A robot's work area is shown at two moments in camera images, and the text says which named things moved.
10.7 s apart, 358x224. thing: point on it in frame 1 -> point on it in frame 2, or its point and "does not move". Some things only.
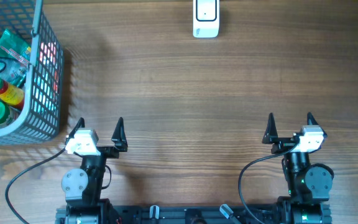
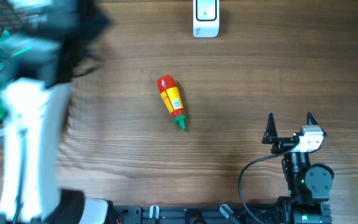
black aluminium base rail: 166,214 does not move
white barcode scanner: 206,18 does not move
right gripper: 271,134 does not move
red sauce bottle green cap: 8,93 -> 171,97
